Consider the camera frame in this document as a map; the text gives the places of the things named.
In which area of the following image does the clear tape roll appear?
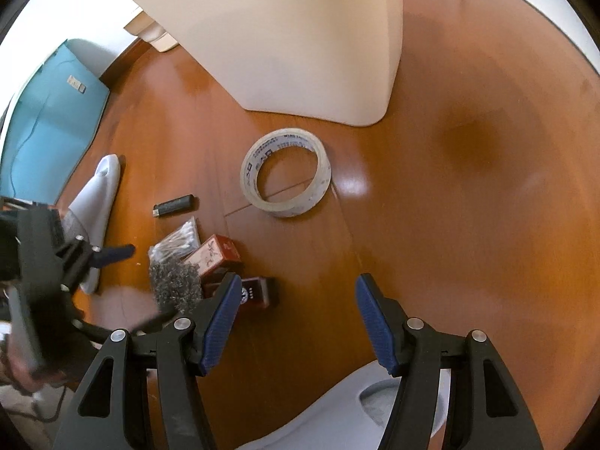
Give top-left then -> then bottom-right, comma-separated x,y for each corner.
240,127 -> 332,219

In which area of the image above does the person's left hand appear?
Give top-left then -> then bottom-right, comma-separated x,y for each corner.
0,335 -> 53,393

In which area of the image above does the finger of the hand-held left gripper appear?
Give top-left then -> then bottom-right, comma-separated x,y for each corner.
56,234 -> 137,289
70,307 -> 178,344

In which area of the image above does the red cardboard box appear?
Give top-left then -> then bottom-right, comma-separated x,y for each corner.
182,234 -> 243,276

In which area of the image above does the beige mop bucket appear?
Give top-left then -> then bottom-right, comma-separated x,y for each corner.
124,7 -> 182,53

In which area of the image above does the beige plastic trash bin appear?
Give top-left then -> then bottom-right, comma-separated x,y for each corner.
107,0 -> 404,127

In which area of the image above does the person's right grey slipper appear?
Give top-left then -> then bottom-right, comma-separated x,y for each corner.
233,360 -> 456,450

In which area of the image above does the person's grey slipper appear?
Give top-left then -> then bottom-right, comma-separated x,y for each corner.
61,153 -> 122,296
233,360 -> 456,450

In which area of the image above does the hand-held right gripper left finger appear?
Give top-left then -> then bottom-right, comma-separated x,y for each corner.
54,272 -> 243,450

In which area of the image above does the grey steel wool pad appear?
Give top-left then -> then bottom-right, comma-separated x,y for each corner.
148,259 -> 205,316

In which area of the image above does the dark red small box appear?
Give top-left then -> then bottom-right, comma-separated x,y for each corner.
201,275 -> 278,311

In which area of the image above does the blue plastic storage box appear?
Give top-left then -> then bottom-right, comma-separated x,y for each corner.
0,38 -> 111,205

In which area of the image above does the person's left grey slipper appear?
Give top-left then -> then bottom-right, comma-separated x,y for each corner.
61,153 -> 122,296

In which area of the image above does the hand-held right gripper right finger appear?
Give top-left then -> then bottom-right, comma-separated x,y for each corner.
355,273 -> 545,450

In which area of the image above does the clear bag of cotton swabs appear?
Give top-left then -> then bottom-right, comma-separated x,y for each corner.
147,216 -> 203,264

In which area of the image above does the black lighter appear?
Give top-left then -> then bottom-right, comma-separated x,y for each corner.
153,194 -> 196,219

